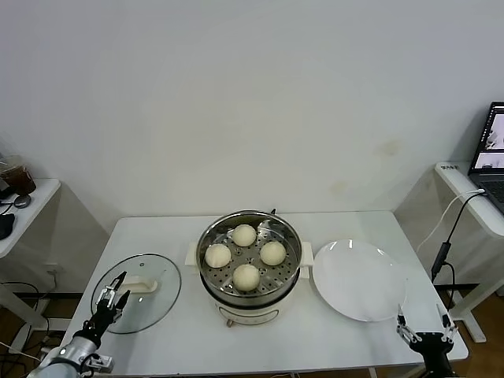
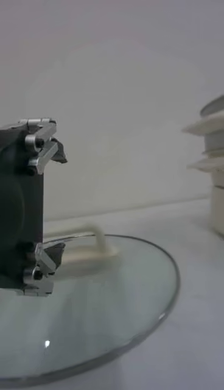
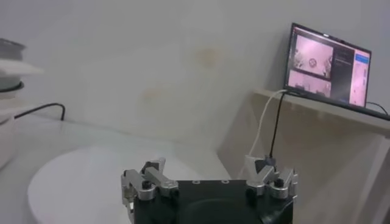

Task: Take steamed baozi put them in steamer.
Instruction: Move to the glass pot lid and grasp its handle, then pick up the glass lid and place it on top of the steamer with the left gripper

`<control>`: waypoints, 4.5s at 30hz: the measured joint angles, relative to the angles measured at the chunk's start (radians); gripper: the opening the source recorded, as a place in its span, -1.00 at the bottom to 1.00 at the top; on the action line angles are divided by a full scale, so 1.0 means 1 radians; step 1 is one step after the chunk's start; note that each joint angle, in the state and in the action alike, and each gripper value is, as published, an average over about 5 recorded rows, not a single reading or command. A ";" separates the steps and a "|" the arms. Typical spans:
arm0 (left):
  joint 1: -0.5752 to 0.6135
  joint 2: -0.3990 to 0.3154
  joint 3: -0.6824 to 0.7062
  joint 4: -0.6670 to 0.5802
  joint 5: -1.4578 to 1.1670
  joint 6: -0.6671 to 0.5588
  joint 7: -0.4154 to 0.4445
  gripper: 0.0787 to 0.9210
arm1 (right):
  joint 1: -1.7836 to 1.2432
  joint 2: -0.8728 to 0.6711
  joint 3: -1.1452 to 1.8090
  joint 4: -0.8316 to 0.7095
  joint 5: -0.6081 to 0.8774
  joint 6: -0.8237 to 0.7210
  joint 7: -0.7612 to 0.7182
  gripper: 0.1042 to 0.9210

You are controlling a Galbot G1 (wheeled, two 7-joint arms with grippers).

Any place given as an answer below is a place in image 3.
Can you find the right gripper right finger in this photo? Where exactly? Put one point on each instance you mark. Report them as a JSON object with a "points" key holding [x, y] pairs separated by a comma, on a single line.
{"points": [[265, 179]]}

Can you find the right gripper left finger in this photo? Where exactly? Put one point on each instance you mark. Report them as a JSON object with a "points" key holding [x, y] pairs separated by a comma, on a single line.
{"points": [[161, 182]]}

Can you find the white round plate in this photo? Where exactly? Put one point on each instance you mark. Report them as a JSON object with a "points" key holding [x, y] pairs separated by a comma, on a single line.
{"points": [[91, 182]]}

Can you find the white side table with laptop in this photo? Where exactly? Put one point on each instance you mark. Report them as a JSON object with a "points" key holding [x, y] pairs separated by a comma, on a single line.
{"points": [[320, 146]]}

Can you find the dark laptop computer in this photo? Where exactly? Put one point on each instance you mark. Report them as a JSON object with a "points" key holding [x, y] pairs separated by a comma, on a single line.
{"points": [[323, 67]]}

